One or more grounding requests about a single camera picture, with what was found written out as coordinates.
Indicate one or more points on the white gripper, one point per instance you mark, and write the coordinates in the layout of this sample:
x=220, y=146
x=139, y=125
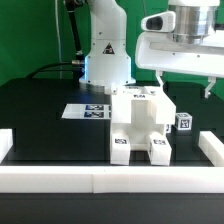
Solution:
x=156, y=51

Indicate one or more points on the white tagged cube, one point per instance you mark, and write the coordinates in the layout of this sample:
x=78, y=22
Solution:
x=183, y=121
x=168, y=128

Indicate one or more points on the white chair back part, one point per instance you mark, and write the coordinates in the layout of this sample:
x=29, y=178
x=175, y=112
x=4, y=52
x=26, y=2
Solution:
x=163, y=109

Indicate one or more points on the white chair seat part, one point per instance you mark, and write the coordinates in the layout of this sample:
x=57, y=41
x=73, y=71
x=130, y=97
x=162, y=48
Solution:
x=136, y=133

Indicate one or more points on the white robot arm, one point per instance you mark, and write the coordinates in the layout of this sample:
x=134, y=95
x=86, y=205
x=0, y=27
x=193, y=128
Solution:
x=183, y=39

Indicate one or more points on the white right fence bar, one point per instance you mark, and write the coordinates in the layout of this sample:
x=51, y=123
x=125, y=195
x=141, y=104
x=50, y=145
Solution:
x=212, y=147

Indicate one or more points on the white fence bar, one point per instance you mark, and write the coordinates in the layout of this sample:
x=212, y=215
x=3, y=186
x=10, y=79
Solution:
x=108, y=179
x=212, y=147

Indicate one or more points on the white fiducial marker sheet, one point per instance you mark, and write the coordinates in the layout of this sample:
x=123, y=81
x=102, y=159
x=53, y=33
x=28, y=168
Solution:
x=87, y=111

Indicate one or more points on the white left fence block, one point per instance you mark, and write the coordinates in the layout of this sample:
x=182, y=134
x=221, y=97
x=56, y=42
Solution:
x=6, y=142

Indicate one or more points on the white front fence bar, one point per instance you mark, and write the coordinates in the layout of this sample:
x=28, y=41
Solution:
x=108, y=179

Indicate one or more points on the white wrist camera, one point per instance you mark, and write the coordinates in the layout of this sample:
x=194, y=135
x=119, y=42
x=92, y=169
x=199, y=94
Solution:
x=162, y=22

